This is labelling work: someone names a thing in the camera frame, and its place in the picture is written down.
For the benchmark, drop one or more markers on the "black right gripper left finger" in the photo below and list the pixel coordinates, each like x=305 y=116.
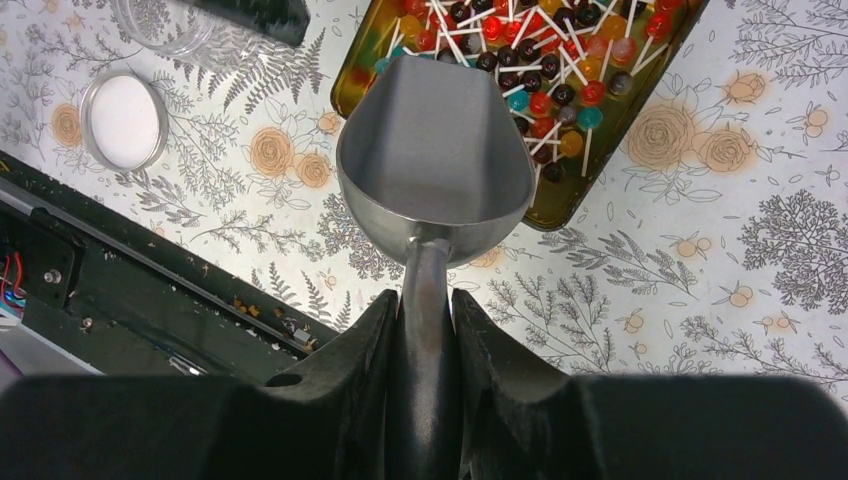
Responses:
x=331 y=404

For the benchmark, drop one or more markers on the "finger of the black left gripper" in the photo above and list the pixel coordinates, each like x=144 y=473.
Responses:
x=284 y=21

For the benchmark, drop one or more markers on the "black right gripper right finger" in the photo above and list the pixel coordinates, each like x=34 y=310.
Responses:
x=524 y=418

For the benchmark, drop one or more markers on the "metal scoop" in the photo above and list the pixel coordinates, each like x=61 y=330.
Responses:
x=434 y=170

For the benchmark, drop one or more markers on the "white jar lid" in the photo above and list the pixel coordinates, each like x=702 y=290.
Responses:
x=124 y=122

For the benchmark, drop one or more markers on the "floral tablecloth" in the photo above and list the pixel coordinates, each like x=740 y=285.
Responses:
x=714 y=241

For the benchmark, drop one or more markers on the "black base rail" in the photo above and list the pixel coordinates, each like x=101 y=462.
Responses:
x=124 y=300

